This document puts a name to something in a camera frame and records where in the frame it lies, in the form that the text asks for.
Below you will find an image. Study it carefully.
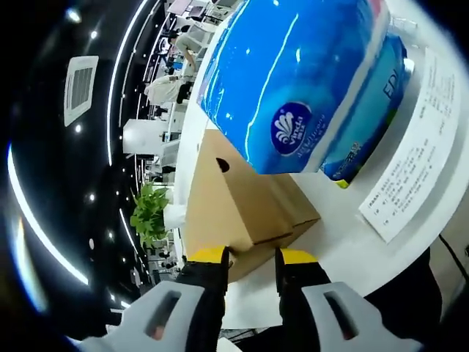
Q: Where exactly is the white medicine box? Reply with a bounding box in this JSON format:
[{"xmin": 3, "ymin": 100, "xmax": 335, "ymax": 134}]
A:
[{"xmin": 358, "ymin": 46, "xmax": 463, "ymax": 245}]

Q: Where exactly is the black stool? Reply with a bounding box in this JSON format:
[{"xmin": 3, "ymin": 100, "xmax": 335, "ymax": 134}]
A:
[{"xmin": 177, "ymin": 82, "xmax": 194, "ymax": 103}]

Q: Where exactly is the brown cardboard shoe box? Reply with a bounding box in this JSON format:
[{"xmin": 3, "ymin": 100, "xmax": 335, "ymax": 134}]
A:
[{"xmin": 182, "ymin": 128, "xmax": 322, "ymax": 285}]

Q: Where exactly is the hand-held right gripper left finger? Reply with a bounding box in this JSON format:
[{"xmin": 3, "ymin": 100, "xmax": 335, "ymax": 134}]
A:
[{"xmin": 83, "ymin": 246, "xmax": 231, "ymax": 352}]

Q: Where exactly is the black cable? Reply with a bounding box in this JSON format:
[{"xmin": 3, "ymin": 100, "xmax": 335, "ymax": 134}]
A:
[{"xmin": 437, "ymin": 234, "xmax": 469, "ymax": 282}]

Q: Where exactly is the light blue wet wipes pack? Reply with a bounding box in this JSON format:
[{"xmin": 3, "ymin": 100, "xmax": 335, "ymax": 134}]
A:
[{"xmin": 318, "ymin": 31, "xmax": 410, "ymax": 184}]

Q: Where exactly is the green potted plant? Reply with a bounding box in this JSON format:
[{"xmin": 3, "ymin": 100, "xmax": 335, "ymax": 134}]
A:
[{"xmin": 130, "ymin": 181, "xmax": 188, "ymax": 251}]

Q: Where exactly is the white square pillar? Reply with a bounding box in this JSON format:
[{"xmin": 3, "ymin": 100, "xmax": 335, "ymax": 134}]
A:
[{"xmin": 122, "ymin": 117, "xmax": 171, "ymax": 155}]

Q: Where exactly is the long ceiling light strip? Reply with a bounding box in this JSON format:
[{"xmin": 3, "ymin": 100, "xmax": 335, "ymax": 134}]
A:
[
  {"xmin": 6, "ymin": 144, "xmax": 91, "ymax": 287},
  {"xmin": 106, "ymin": 0, "xmax": 149, "ymax": 166}
]

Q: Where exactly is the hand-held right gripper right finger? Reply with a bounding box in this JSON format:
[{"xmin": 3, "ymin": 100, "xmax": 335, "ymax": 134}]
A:
[{"xmin": 276, "ymin": 248, "xmax": 422, "ymax": 352}]

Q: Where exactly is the ceiling air conditioner vent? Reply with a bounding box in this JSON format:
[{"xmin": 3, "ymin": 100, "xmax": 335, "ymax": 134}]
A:
[{"xmin": 64, "ymin": 55, "xmax": 100, "ymax": 128}]

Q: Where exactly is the blue tissue pack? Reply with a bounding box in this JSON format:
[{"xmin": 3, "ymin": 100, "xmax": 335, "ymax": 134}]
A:
[{"xmin": 197, "ymin": 0, "xmax": 391, "ymax": 176}]

